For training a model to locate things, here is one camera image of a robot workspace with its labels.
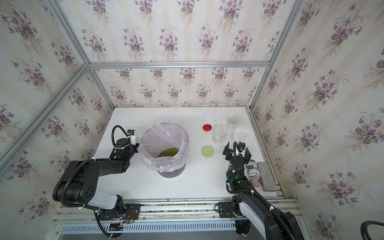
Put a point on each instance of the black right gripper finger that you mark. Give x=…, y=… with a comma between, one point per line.
x=227, y=152
x=247, y=155

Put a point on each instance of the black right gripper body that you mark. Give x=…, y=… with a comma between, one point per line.
x=232, y=160

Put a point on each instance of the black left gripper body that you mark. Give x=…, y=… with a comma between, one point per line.
x=132, y=150

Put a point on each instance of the clear plastic jar of beans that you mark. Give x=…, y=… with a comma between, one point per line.
x=218, y=133

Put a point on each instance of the light green jar lid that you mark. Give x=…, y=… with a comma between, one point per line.
x=208, y=151

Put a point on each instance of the clear jar with beans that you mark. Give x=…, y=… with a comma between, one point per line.
x=230, y=131

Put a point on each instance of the red jar lid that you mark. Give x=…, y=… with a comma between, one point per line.
x=207, y=127

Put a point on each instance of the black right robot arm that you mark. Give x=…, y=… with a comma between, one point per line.
x=269, y=221

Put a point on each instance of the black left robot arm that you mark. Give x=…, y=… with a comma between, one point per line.
x=78, y=186

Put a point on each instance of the clear round jar lid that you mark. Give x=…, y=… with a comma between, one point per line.
x=242, y=136

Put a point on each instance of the printed can with flag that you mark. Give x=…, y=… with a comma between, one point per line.
x=254, y=174

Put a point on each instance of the mesh bin with pink bag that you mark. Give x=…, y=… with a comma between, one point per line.
x=164, y=149

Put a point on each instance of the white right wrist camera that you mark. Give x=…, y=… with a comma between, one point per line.
x=239, y=148

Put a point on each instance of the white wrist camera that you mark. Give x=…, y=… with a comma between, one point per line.
x=131, y=137
x=239, y=148

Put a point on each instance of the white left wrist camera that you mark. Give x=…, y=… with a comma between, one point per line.
x=131, y=137

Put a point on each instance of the aluminium mounting rail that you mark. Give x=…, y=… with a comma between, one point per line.
x=151, y=211

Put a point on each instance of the white vented cable duct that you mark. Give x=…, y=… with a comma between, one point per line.
x=150, y=227

